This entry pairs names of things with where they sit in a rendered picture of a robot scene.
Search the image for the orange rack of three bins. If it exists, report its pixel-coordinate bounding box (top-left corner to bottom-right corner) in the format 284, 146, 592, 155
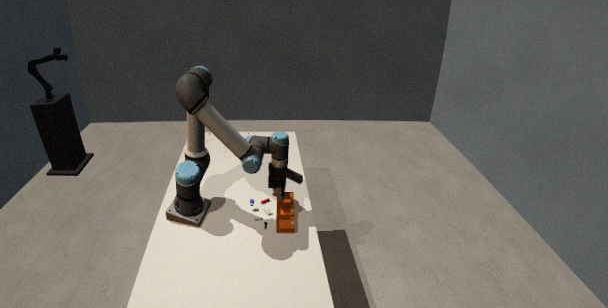
276, 192, 295, 233

